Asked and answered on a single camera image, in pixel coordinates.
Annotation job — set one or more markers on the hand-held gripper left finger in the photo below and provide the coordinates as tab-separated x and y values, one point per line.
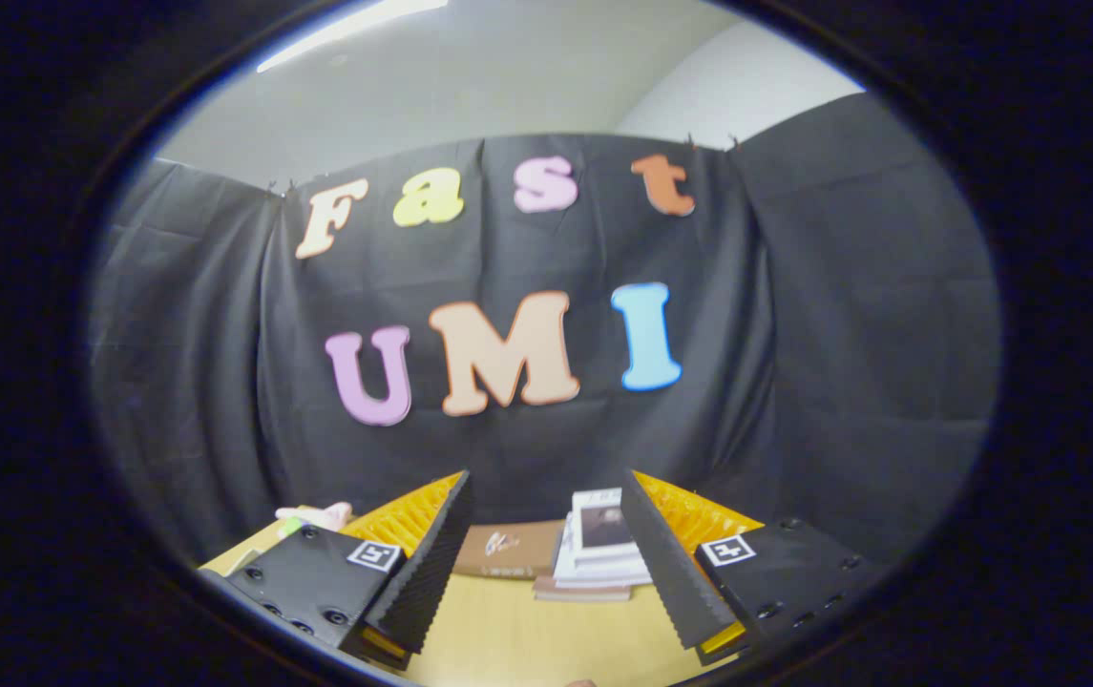
317	577

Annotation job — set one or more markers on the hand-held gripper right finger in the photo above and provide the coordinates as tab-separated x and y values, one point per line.
785	572

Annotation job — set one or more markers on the pink and green plush toy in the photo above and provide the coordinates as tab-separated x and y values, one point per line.
317	516

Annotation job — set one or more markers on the white booklets stack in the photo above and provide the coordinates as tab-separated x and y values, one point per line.
599	544

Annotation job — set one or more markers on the flat brown cardboard case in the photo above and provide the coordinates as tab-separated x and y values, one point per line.
508	551

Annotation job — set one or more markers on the thick pink-covered book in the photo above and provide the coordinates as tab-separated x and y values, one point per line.
584	593

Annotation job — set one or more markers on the black backdrop cloth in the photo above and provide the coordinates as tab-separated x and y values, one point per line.
842	315

